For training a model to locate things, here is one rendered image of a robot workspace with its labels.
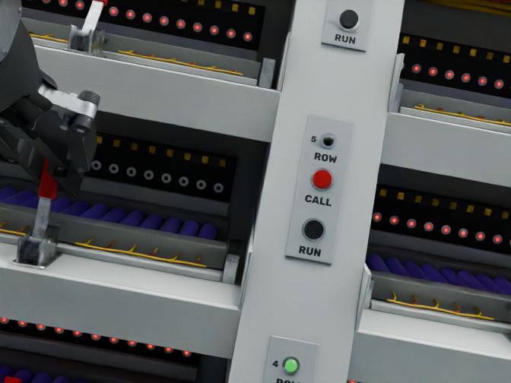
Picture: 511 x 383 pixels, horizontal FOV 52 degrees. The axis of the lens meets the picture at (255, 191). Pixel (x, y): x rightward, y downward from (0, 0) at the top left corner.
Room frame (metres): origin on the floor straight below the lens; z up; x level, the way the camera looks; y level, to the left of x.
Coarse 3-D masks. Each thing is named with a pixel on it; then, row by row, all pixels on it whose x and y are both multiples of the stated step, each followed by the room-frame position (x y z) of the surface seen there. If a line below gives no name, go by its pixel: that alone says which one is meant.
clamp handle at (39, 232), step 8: (48, 160) 0.44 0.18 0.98; (48, 176) 0.44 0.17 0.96; (40, 184) 0.44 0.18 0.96; (48, 184) 0.44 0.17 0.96; (56, 184) 0.45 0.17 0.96; (40, 192) 0.44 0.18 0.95; (48, 192) 0.44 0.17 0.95; (40, 200) 0.44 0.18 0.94; (48, 200) 0.44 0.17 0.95; (40, 208) 0.44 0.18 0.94; (48, 208) 0.44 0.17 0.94; (40, 216) 0.45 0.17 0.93; (48, 216) 0.45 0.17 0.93; (40, 224) 0.45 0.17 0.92; (40, 232) 0.45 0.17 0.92; (48, 232) 0.46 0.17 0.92
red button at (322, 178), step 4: (316, 172) 0.43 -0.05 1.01; (320, 172) 0.43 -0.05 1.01; (324, 172) 0.43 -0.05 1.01; (316, 176) 0.43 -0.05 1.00; (320, 176) 0.43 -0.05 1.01; (324, 176) 0.43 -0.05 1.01; (328, 176) 0.43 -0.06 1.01; (316, 180) 0.43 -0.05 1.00; (320, 180) 0.43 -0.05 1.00; (324, 180) 0.43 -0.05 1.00; (328, 180) 0.43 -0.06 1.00; (316, 184) 0.43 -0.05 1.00; (320, 184) 0.43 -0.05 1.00; (324, 184) 0.43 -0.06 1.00; (328, 184) 0.43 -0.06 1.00
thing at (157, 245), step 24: (0, 216) 0.50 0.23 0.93; (24, 216) 0.50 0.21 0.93; (72, 216) 0.51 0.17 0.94; (72, 240) 0.50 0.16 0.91; (96, 240) 0.50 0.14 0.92; (120, 240) 0.50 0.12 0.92; (144, 240) 0.50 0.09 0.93; (168, 240) 0.50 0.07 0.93; (192, 240) 0.50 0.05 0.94; (192, 264) 0.49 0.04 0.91; (216, 264) 0.51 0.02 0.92
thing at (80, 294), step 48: (96, 192) 0.61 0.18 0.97; (144, 192) 0.60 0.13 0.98; (240, 240) 0.52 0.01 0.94; (0, 288) 0.44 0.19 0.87; (48, 288) 0.44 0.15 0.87; (96, 288) 0.44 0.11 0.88; (144, 288) 0.44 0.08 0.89; (192, 288) 0.46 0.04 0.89; (240, 288) 0.48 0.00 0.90; (144, 336) 0.45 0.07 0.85; (192, 336) 0.45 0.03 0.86
